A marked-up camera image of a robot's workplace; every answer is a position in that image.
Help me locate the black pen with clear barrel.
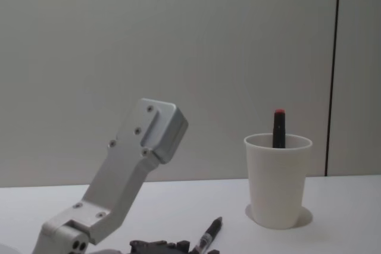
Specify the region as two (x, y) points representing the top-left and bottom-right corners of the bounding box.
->
(190, 216), (224, 254)

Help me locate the white paper cup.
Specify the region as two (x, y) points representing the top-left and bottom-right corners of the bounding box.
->
(243, 133), (314, 230)

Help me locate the black marker with red end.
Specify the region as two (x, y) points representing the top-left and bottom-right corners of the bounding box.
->
(272, 109), (287, 149)

